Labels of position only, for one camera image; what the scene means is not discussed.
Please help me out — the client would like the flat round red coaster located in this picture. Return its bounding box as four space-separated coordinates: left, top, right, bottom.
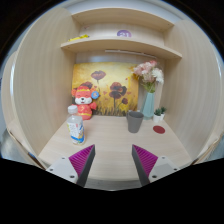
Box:
152 124 166 135

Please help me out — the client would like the yellow poppy flower painting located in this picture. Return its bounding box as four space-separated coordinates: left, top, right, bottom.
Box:
71 62 140 117

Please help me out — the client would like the red plush toy figure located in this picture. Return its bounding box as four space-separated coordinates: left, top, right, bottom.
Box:
70 85 100 121

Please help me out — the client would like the grey cup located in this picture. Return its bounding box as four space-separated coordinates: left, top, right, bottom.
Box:
126 110 145 134

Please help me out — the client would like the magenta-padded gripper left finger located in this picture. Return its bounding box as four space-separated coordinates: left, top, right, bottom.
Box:
45 144 96 188

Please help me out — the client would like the small potted green plant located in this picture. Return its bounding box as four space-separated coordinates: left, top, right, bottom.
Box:
152 106 168 123

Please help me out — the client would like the pink and white flower bouquet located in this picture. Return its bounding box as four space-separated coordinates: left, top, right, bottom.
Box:
132 59 165 94

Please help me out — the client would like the teal faceted vase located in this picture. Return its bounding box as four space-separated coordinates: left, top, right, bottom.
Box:
141 91 156 120

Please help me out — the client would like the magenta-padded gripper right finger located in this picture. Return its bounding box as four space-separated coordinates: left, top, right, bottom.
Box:
131 144 181 187

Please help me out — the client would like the clear plastic drink bottle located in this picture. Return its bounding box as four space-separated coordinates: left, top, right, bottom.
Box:
66 105 86 146

